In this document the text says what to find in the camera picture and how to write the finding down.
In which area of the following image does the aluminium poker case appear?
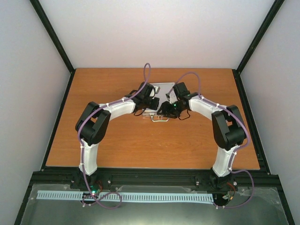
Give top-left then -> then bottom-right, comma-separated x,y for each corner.
142,82 -> 177,122

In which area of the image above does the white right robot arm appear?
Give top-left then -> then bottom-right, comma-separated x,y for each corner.
157,82 -> 250,178

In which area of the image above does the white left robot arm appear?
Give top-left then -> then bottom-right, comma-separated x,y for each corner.
75,82 -> 160,189

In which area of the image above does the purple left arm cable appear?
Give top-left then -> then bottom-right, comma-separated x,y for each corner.
76,63 -> 151,209

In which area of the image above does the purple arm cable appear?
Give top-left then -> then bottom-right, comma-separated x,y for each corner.
174,72 -> 256,209
76,63 -> 151,209

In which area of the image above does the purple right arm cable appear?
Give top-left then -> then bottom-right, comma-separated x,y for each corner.
174,72 -> 256,209

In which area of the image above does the black aluminium frame rail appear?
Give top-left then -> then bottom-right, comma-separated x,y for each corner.
45,166 -> 282,190

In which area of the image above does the white cable duct strip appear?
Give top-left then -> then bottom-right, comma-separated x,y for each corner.
36,190 -> 214,204

